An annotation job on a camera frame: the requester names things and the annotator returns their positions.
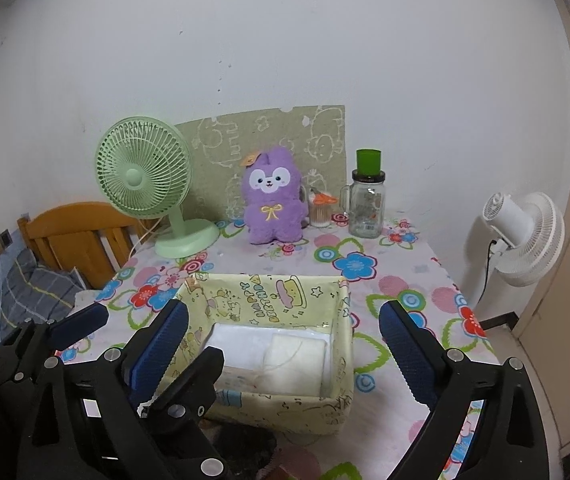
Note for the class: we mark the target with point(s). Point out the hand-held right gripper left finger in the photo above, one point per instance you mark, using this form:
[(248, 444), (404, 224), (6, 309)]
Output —
[(157, 352)]

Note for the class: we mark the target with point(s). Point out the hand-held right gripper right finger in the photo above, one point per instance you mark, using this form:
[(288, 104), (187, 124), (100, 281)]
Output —
[(407, 355)]

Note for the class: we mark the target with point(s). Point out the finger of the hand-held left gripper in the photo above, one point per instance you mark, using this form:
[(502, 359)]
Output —
[(192, 390), (82, 322)]

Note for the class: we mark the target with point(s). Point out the yellow printed fabric basket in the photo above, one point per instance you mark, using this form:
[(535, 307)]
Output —
[(265, 300)]

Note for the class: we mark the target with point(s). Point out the grey plaid pillow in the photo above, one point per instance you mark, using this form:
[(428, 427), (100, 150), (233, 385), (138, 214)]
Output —
[(40, 285)]

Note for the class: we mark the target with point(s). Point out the floral tablecloth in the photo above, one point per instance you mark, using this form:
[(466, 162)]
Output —
[(405, 270)]

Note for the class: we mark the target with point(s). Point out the white tissue pack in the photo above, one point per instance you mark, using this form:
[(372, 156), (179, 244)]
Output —
[(275, 355)]

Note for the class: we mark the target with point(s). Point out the wooden bed headboard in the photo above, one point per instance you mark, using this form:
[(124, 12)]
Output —
[(65, 230)]

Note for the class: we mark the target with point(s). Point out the glass jar with green lid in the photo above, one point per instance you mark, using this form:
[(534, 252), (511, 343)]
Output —
[(365, 210)]

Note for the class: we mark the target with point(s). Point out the green desk fan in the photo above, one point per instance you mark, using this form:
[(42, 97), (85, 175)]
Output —
[(135, 177)]

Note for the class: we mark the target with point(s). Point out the white standing fan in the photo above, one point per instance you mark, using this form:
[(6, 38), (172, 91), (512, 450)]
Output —
[(525, 240)]

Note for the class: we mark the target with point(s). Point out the clear cotton swab jar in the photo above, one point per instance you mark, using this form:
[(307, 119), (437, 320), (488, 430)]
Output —
[(321, 215)]

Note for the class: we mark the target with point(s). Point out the purple plush bunny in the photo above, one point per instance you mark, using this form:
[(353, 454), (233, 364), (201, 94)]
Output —
[(272, 210)]

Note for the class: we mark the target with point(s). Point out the green printed board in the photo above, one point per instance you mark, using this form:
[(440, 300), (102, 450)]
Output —
[(215, 150)]

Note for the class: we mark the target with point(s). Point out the wall socket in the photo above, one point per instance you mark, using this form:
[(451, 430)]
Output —
[(4, 239)]

